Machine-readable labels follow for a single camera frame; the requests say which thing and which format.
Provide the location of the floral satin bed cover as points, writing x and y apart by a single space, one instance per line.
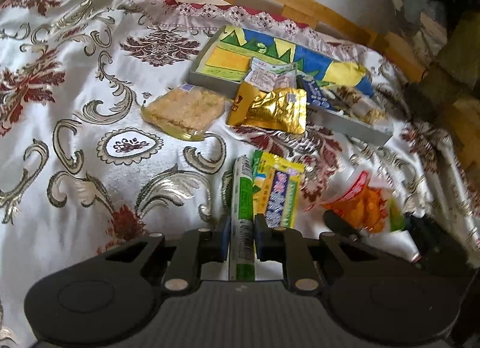
91 193

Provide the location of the gold foil snack packet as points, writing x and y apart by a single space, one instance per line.
283 109

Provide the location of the orange candy clear bag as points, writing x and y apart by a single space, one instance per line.
366 202

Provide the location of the nut bar clear packet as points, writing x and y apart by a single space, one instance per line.
362 107

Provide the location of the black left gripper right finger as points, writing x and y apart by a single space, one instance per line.
288 247

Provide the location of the blue cookie packet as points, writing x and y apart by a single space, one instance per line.
315 96

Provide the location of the green white sausage stick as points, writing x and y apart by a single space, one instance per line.
241 250

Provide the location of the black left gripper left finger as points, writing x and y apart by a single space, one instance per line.
195 248

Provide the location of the white pickled vegetable packet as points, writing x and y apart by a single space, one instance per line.
267 76

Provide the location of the beige cracker clear packet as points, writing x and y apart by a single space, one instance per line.
186 112

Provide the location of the yellow snack packet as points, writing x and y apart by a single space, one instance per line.
276 184

